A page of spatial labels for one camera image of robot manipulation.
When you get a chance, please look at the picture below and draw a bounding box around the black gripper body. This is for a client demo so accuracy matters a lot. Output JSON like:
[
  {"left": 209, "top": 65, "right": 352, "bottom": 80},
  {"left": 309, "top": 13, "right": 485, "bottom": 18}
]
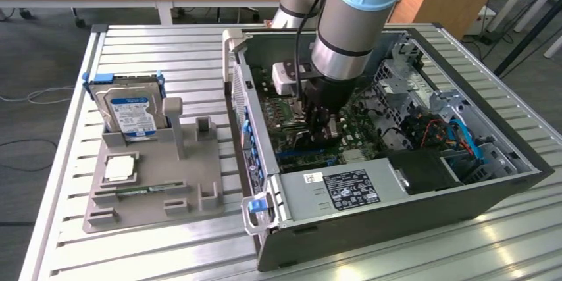
[{"left": 302, "top": 76, "right": 361, "bottom": 115}]

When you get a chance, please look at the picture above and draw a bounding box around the dark graphics card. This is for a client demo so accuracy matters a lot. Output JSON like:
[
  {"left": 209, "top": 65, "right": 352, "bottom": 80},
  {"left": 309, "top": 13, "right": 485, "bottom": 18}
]
[{"left": 289, "top": 128, "right": 340, "bottom": 152}]

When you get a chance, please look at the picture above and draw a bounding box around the metal CPU socket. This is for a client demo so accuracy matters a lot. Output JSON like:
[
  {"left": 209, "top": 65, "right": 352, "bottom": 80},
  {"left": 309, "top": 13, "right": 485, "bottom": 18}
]
[{"left": 281, "top": 99, "right": 309, "bottom": 123}]

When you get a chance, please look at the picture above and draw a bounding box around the green motherboard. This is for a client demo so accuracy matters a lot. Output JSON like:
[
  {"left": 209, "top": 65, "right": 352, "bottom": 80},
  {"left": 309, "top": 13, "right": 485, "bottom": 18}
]
[{"left": 258, "top": 76, "right": 397, "bottom": 173}]

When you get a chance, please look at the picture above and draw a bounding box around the blue expansion slot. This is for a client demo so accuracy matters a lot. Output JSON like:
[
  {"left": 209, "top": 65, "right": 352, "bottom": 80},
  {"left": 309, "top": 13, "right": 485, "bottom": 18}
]
[{"left": 277, "top": 147, "right": 336, "bottom": 160}]

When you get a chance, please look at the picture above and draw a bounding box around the black expansion slot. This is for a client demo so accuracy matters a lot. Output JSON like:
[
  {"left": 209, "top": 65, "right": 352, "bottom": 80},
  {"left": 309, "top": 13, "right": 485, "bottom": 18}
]
[{"left": 281, "top": 157, "right": 340, "bottom": 167}]

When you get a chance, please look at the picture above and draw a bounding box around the large metal disk bay cage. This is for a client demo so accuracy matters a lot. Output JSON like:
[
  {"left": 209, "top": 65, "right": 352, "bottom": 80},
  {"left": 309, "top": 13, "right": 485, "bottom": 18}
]
[{"left": 373, "top": 59, "right": 441, "bottom": 124}]

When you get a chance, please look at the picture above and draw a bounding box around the grey power supply unit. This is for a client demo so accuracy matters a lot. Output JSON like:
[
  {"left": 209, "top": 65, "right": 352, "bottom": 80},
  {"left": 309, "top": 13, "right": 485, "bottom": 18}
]
[{"left": 280, "top": 159, "right": 408, "bottom": 222}]

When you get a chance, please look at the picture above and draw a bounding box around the blue case latch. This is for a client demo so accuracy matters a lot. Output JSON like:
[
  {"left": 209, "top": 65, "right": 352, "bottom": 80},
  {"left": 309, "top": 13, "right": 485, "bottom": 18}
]
[{"left": 249, "top": 195, "right": 269, "bottom": 213}]

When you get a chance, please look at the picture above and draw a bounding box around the black open PC case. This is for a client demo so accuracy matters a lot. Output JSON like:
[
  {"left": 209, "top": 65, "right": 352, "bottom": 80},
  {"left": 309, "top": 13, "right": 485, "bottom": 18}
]
[{"left": 222, "top": 24, "right": 556, "bottom": 272}]

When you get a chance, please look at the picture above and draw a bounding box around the grey parts rack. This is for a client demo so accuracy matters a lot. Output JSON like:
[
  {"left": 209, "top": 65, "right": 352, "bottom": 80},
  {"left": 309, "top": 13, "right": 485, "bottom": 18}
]
[{"left": 82, "top": 96, "right": 225, "bottom": 234}]

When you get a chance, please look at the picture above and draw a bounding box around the small metal disk bay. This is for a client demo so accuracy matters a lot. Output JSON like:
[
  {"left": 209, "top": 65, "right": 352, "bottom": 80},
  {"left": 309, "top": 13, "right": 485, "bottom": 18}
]
[{"left": 441, "top": 142, "right": 523, "bottom": 186}]

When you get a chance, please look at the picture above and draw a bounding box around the white device red mark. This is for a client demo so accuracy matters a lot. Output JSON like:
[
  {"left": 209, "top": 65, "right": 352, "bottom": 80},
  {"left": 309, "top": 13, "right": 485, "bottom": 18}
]
[{"left": 465, "top": 6, "right": 497, "bottom": 37}]

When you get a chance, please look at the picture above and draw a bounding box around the hard disk with blue caddy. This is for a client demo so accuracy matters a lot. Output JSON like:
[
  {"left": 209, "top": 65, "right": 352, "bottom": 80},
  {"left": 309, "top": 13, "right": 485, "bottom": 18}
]
[{"left": 82, "top": 70, "right": 165, "bottom": 143}]

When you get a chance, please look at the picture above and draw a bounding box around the silver CPU chip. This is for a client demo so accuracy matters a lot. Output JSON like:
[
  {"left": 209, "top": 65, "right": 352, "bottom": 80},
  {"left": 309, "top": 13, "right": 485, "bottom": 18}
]
[{"left": 105, "top": 156, "right": 135, "bottom": 182}]

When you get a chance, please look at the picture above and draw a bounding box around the black slanted pole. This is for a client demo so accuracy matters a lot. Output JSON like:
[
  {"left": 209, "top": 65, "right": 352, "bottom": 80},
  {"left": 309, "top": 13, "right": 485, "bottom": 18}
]
[{"left": 495, "top": 0, "right": 562, "bottom": 76}]

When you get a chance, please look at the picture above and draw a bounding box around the black camera cable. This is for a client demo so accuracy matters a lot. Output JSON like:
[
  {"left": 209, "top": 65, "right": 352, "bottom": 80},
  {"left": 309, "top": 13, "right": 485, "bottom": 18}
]
[{"left": 294, "top": 0, "right": 330, "bottom": 97}]

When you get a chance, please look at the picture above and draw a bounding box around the orange wire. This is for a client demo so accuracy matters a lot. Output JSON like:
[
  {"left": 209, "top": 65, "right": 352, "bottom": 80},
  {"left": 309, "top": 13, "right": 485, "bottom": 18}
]
[{"left": 421, "top": 119, "right": 462, "bottom": 150}]

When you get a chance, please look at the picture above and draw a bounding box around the blue wire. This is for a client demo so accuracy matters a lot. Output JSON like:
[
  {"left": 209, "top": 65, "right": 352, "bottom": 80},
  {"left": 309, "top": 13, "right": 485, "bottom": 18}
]
[{"left": 450, "top": 118, "right": 484, "bottom": 163}]

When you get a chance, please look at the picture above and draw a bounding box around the white floor cable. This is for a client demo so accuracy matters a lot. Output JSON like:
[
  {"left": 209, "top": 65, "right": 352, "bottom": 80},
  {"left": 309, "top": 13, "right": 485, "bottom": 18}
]
[{"left": 0, "top": 85, "right": 77, "bottom": 104}]

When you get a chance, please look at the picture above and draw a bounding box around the black floor cable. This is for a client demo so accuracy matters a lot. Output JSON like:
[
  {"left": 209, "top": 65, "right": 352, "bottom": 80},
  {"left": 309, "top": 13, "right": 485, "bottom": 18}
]
[{"left": 0, "top": 139, "right": 58, "bottom": 170}]

